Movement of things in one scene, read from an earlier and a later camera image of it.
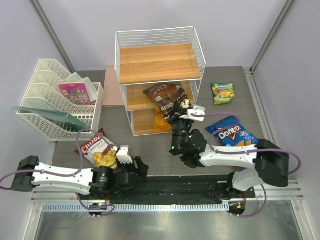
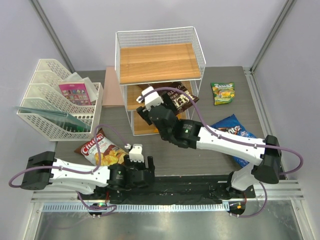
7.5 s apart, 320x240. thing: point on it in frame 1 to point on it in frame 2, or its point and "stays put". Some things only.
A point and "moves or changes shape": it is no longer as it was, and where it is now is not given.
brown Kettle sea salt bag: x=171 y=97 moves or changes shape
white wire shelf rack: x=161 y=71 stays put
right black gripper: x=172 y=119 to x=144 y=114
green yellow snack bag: x=223 y=93 stays put
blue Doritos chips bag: x=234 y=136 stays put
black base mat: x=179 y=190 stays put
